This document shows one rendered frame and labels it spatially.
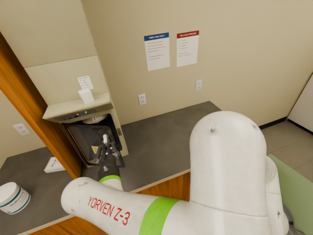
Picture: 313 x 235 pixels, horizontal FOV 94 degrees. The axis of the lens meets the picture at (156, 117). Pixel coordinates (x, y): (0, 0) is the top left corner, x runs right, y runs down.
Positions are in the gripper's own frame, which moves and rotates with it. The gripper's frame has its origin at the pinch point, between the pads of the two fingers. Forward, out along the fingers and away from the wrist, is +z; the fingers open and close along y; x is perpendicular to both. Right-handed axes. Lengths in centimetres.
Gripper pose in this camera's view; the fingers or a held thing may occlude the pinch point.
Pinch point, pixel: (105, 140)
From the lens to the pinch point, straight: 87.1
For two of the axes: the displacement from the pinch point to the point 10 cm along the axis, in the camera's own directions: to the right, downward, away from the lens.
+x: 0.9, 7.9, 6.1
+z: -3.3, -5.6, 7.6
